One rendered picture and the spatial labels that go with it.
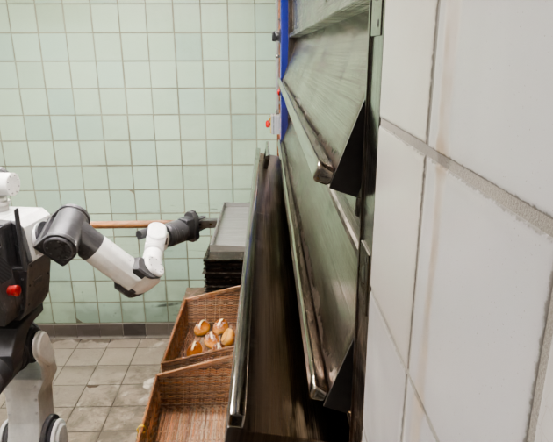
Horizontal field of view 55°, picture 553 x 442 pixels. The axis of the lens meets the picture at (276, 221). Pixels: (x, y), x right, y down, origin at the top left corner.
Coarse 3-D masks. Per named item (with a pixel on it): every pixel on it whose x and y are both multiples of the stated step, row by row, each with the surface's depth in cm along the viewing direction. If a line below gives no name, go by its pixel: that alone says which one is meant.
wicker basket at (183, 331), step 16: (240, 288) 248; (208, 304) 251; (224, 304) 251; (176, 320) 230; (192, 320) 254; (208, 320) 254; (176, 336) 226; (192, 336) 246; (176, 352) 226; (208, 352) 197; (224, 352) 197; (176, 368) 200
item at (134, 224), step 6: (90, 222) 209; (96, 222) 209; (102, 222) 209; (108, 222) 209; (114, 222) 209; (120, 222) 209; (126, 222) 209; (132, 222) 209; (138, 222) 209; (144, 222) 209; (150, 222) 209; (162, 222) 208; (168, 222) 208; (96, 228) 209; (102, 228) 209; (108, 228) 209; (114, 228) 210
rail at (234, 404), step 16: (256, 160) 205; (256, 176) 180; (256, 192) 160; (256, 208) 144; (240, 304) 90; (240, 320) 84; (240, 336) 79; (240, 352) 75; (240, 368) 71; (240, 384) 68; (240, 400) 65; (240, 416) 62
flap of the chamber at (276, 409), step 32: (256, 224) 138; (256, 256) 116; (288, 256) 120; (256, 288) 101; (288, 288) 104; (256, 320) 89; (288, 320) 91; (256, 352) 80; (288, 352) 81; (256, 384) 72; (288, 384) 73; (256, 416) 66; (288, 416) 67; (320, 416) 68
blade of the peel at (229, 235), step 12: (228, 204) 236; (240, 204) 236; (228, 216) 223; (240, 216) 223; (216, 228) 201; (228, 228) 208; (240, 228) 208; (216, 240) 194; (228, 240) 194; (240, 240) 194
